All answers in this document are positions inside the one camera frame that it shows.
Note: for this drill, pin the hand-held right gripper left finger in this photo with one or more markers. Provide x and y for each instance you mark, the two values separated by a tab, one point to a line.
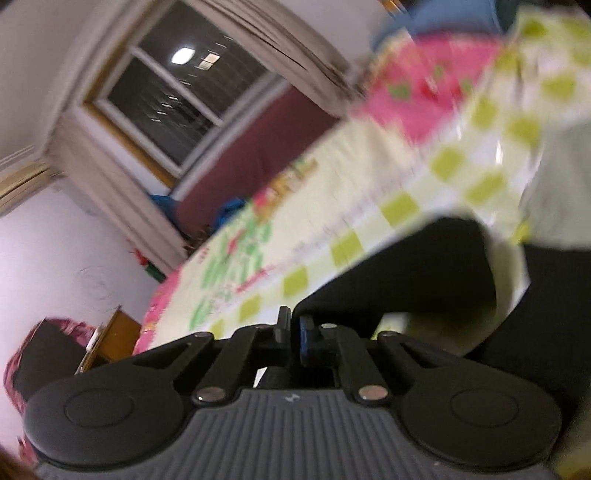
283	330

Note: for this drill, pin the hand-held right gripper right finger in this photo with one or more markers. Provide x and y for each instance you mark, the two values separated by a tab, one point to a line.
304	339

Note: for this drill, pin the black pants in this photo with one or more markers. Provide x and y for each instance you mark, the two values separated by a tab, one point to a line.
415	277

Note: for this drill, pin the pink floral bed sheet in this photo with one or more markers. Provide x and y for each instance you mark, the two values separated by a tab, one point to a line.
240	249

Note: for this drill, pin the red green ornament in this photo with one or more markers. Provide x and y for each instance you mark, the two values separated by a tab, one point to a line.
150	267

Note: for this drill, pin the wooden desk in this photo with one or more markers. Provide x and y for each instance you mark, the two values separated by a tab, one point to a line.
117	337

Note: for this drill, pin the maroon headboard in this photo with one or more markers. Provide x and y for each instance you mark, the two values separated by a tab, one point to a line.
258	147

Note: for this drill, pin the green white checked cloth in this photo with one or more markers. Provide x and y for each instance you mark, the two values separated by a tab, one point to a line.
415	184

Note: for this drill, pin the beige curtain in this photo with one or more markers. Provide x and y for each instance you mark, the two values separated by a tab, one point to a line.
286	41
115	194

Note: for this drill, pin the television with pink cover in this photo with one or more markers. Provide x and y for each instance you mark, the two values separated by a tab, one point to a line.
41	350

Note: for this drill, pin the window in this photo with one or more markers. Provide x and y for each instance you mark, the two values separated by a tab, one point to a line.
175	87

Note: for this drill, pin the pale grey cloth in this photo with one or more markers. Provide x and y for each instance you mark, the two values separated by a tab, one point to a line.
561	184

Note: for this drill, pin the curtain pelmet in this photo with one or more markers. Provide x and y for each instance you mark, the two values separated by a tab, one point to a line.
23	180

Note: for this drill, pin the blue cloth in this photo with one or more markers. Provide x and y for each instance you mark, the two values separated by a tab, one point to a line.
452	18

